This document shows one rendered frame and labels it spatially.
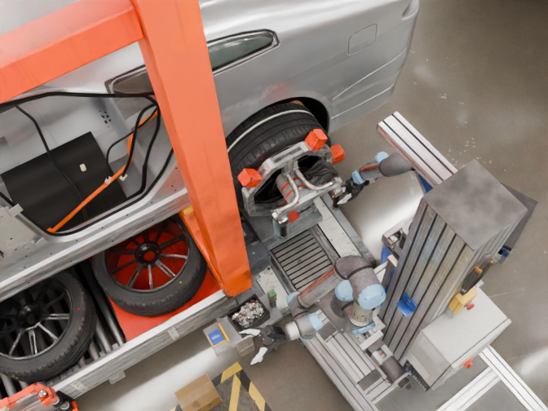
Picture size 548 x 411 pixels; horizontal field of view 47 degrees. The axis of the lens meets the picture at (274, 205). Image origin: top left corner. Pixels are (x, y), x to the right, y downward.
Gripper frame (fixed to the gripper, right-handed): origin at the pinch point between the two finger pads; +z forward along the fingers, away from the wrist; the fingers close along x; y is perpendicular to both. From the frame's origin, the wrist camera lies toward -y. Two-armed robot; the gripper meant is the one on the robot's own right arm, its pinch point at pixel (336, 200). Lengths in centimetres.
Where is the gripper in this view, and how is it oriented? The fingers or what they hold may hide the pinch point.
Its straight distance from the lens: 348.9
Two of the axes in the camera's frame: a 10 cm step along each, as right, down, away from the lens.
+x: 5.8, 7.1, -3.9
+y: -0.4, -4.6, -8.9
